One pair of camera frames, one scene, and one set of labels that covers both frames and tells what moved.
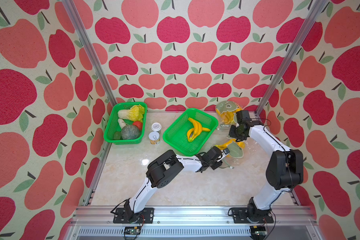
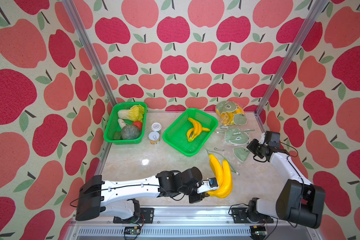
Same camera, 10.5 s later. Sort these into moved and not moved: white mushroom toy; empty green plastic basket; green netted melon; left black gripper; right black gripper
Moved: left black gripper; right black gripper
Not moved: green netted melon; empty green plastic basket; white mushroom toy
